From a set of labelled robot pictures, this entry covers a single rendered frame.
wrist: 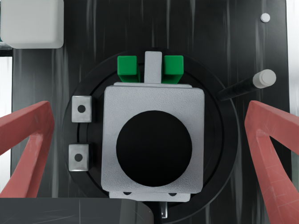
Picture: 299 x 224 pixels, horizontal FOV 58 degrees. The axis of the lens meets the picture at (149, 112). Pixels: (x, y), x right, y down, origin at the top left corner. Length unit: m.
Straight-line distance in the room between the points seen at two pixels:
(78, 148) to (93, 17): 0.12
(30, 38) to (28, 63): 0.03
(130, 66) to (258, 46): 0.13
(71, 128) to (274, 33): 0.19
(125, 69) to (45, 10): 0.10
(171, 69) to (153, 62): 0.01
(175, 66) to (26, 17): 0.13
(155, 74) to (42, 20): 0.12
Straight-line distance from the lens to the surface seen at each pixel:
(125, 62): 0.17
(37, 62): 0.26
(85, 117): 0.20
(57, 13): 0.24
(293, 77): 0.28
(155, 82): 0.16
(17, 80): 0.26
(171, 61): 0.17
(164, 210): 0.21
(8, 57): 0.33
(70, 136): 0.22
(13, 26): 0.25
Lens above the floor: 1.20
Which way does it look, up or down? 87 degrees down
